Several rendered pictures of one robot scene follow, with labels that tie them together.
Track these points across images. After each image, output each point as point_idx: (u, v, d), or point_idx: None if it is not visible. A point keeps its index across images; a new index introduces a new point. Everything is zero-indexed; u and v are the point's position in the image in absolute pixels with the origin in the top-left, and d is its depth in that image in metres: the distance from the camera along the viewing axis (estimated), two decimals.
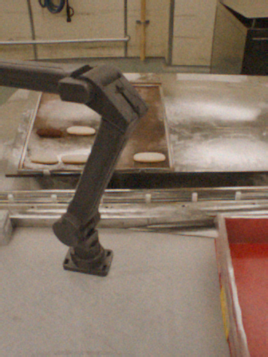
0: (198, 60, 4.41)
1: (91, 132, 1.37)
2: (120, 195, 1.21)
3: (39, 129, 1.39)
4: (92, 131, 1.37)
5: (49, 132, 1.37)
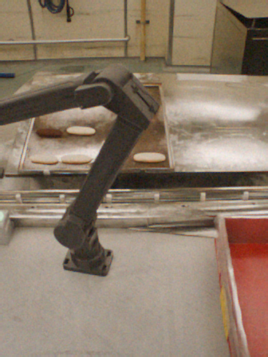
0: (198, 60, 4.41)
1: (91, 132, 1.37)
2: (120, 195, 1.21)
3: (39, 129, 1.39)
4: (92, 131, 1.37)
5: (49, 132, 1.37)
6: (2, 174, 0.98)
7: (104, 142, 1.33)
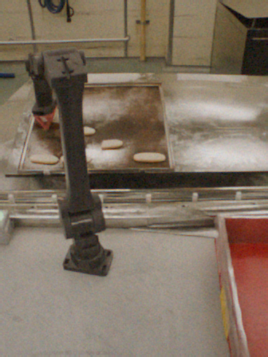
0: (198, 60, 4.41)
1: (91, 132, 1.37)
2: (120, 195, 1.21)
3: (38, 122, 1.36)
4: (92, 131, 1.37)
5: (49, 125, 1.34)
6: (44, 113, 1.26)
7: (104, 142, 1.33)
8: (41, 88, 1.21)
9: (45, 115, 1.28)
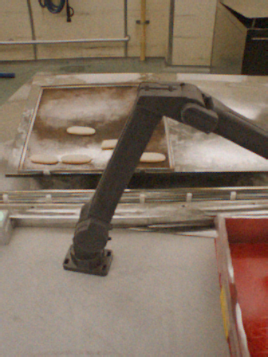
0: (198, 60, 4.41)
1: (91, 132, 1.37)
2: None
3: None
4: (92, 131, 1.37)
5: None
6: None
7: (104, 142, 1.33)
8: None
9: None
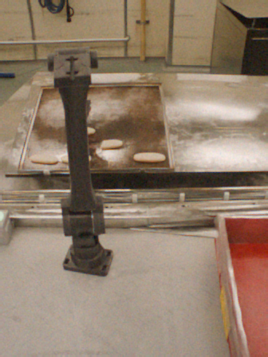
0: (198, 60, 4.41)
1: (91, 132, 1.37)
2: (120, 195, 1.21)
3: None
4: (92, 131, 1.37)
5: None
6: None
7: (104, 142, 1.33)
8: None
9: None
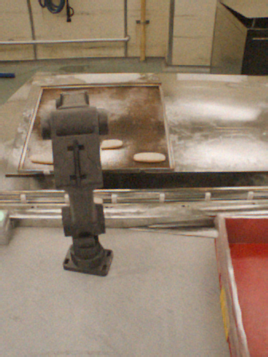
0: (198, 60, 4.41)
1: (99, 202, 1.17)
2: (120, 195, 1.21)
3: None
4: (99, 201, 1.18)
5: None
6: None
7: (104, 142, 1.33)
8: None
9: None
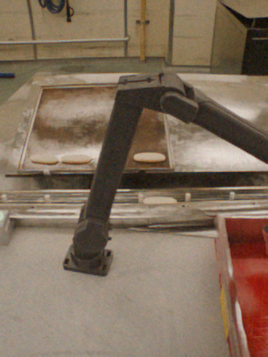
0: (198, 60, 4.41)
1: (173, 202, 1.17)
2: (120, 195, 1.21)
3: None
4: (174, 201, 1.18)
5: None
6: None
7: None
8: None
9: None
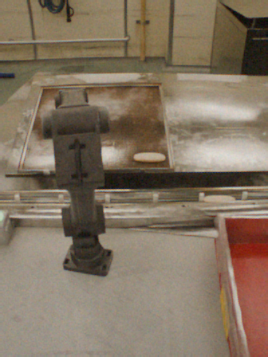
0: (198, 60, 4.41)
1: (232, 201, 1.18)
2: (120, 195, 1.21)
3: None
4: (232, 199, 1.18)
5: None
6: None
7: None
8: None
9: None
